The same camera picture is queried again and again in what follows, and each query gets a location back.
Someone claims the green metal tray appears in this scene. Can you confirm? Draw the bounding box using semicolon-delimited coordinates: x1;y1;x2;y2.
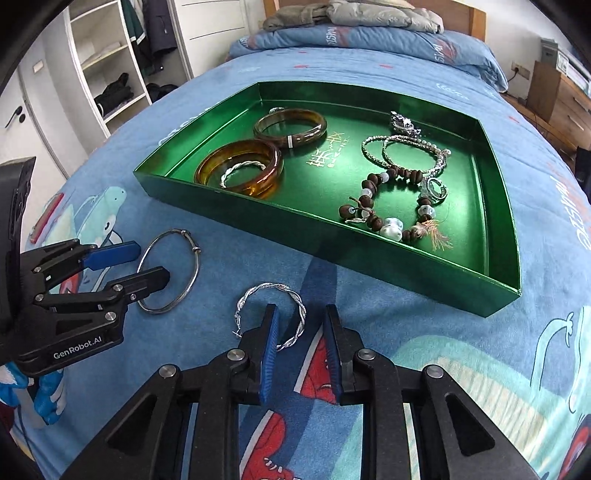
135;81;522;317

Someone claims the silver beaded bracelet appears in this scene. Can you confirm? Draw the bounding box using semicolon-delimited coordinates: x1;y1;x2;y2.
361;133;453;179

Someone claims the white wardrobe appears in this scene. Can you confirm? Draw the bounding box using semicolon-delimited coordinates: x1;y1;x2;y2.
40;1;271;156

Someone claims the white door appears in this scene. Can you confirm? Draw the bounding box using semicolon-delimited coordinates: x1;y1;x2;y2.
1;69;67;183

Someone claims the thin silver bangle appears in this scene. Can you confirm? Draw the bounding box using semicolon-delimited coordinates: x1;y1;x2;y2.
135;228;204;316

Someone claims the blue white gloved hand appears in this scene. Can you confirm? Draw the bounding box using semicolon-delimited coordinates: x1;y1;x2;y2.
1;362;66;425

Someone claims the blue cartoon bedspread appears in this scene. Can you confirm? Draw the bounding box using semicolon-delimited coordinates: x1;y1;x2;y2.
8;45;591;480

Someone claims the grey puffer jacket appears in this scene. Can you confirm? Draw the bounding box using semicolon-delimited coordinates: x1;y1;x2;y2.
327;1;445;34

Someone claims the white printer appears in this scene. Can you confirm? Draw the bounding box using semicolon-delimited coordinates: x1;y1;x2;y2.
541;38;591;96

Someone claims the small dark silver ring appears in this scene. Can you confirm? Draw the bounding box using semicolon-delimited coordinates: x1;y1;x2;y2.
424;177;449;205

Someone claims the small twisted silver bracelet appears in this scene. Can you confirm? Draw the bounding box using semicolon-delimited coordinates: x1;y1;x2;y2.
219;159;269;190

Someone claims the dark brown bangle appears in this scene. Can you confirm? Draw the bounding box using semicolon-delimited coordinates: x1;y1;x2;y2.
253;107;328;149

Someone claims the brown bead bracelet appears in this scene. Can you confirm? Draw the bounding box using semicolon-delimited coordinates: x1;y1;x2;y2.
337;166;454;252

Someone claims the blue folded duvet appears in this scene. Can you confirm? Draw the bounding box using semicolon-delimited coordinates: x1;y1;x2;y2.
228;24;509;93

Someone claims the wooden drawer cabinet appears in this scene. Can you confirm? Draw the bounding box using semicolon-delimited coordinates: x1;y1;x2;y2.
527;61;590;155

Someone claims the amber resin bangle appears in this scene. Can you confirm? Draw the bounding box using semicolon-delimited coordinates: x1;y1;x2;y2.
193;139;283;197

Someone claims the wooden headboard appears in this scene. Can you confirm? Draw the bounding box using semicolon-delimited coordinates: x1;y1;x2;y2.
263;0;487;41

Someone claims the olive green jacket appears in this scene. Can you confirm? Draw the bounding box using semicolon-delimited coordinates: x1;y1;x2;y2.
263;3;331;32

